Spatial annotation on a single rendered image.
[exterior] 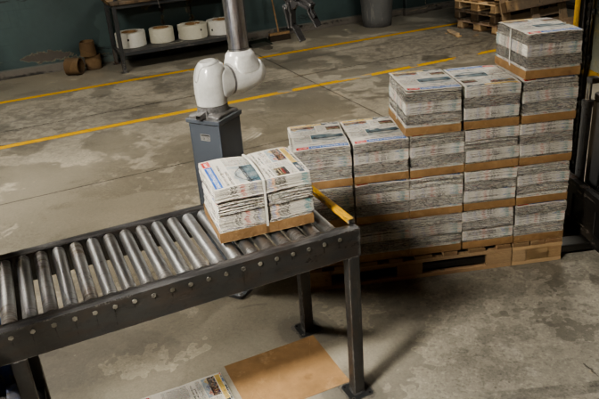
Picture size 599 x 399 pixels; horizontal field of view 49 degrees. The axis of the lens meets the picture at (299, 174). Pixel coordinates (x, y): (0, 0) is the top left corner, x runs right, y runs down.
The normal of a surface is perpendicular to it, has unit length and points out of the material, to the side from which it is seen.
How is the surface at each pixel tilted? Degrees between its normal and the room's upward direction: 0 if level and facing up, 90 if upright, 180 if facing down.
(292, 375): 0
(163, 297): 90
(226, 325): 0
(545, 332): 0
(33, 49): 90
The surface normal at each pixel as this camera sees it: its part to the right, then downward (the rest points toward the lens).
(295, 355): -0.07, -0.92
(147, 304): 0.42, 0.33
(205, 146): -0.47, 0.38
